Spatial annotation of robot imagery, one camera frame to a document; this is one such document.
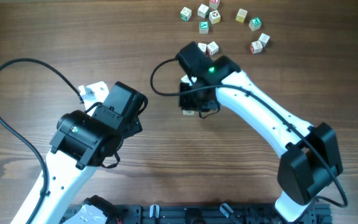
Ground red-edged block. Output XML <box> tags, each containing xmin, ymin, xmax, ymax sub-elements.
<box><xmin>181</xmin><ymin>75</ymin><xmax>193</xmax><ymax>84</ymax></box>

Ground red M block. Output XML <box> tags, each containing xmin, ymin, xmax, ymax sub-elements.
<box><xmin>183</xmin><ymin>110</ymin><xmax>195</xmax><ymax>116</ymax></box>

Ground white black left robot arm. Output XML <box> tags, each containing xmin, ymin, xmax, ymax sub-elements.
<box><xmin>13</xmin><ymin>82</ymin><xmax>148</xmax><ymax>223</ymax></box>

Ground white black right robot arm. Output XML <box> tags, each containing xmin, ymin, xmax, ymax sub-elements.
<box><xmin>176</xmin><ymin>54</ymin><xmax>347</xmax><ymax>223</ymax></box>

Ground plain picture block beside A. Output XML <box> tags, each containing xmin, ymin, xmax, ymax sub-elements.
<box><xmin>206</xmin><ymin>41</ymin><xmax>219</xmax><ymax>56</ymax></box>

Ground red A block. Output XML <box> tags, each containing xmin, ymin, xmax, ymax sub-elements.
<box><xmin>198</xmin><ymin>43</ymin><xmax>207</xmax><ymax>54</ymax></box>

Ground red-sided ice cream block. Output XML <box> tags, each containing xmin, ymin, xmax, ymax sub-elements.
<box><xmin>250</xmin><ymin>40</ymin><xmax>263</xmax><ymax>54</ymax></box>

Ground green Y block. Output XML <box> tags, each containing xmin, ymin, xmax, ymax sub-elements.
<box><xmin>199</xmin><ymin>21</ymin><xmax>209</xmax><ymax>34</ymax></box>

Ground yellow-sided picture block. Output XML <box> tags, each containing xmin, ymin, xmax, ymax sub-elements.
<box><xmin>209</xmin><ymin>10</ymin><xmax>221</xmax><ymax>24</ymax></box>

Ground blue P block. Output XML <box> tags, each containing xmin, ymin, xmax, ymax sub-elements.
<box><xmin>259</xmin><ymin>33</ymin><xmax>270</xmax><ymax>47</ymax></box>

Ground green-letter block far left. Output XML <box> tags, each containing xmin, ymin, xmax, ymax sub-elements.
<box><xmin>180</xmin><ymin>7</ymin><xmax>192</xmax><ymax>21</ymax></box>

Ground white block green side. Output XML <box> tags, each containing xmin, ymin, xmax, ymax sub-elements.
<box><xmin>197</xmin><ymin>4</ymin><xmax>209</xmax><ymax>19</ymax></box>

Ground yellow block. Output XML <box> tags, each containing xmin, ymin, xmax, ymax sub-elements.
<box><xmin>236</xmin><ymin>9</ymin><xmax>248</xmax><ymax>23</ymax></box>

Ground green-top block right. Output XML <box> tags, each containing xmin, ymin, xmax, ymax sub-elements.
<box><xmin>249</xmin><ymin>17</ymin><xmax>262</xmax><ymax>31</ymax></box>

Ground red-top block at back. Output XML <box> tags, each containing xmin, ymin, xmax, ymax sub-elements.
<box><xmin>209</xmin><ymin>0</ymin><xmax>221</xmax><ymax>10</ymax></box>

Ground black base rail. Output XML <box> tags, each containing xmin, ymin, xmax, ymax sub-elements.
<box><xmin>59</xmin><ymin>202</ymin><xmax>334</xmax><ymax>224</ymax></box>

